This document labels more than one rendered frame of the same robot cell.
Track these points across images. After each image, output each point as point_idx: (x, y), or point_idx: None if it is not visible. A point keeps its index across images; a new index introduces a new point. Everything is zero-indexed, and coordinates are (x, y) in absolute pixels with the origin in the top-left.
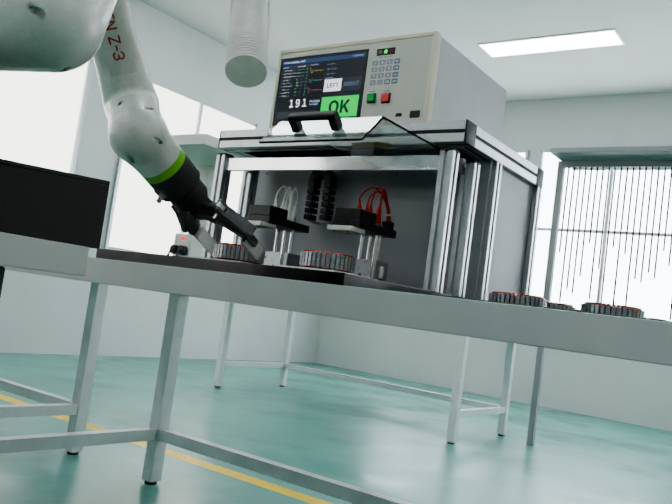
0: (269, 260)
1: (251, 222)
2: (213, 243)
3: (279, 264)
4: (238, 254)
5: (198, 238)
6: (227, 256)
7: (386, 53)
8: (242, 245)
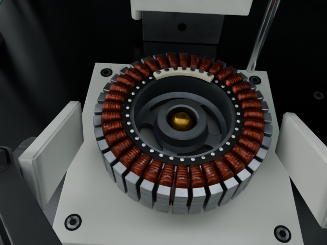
0: (167, 13)
1: (197, 5)
2: (73, 126)
3: (251, 64)
4: (243, 188)
5: (49, 200)
6: (209, 209)
7: None
8: (250, 159)
